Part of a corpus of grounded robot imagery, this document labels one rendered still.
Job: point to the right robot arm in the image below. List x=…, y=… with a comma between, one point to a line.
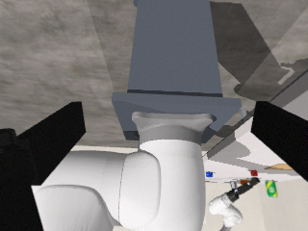
x=230, y=215

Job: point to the green soda can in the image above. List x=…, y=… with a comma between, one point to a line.
x=271, y=188

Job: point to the tan flat mat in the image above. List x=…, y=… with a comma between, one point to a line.
x=279, y=166

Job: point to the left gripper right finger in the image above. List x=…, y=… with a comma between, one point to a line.
x=283, y=133

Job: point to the red die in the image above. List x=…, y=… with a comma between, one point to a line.
x=253, y=173

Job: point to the blue die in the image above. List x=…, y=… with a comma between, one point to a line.
x=209, y=174

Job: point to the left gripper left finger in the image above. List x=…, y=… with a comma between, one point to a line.
x=28, y=159

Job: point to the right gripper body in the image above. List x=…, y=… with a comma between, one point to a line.
x=233, y=196

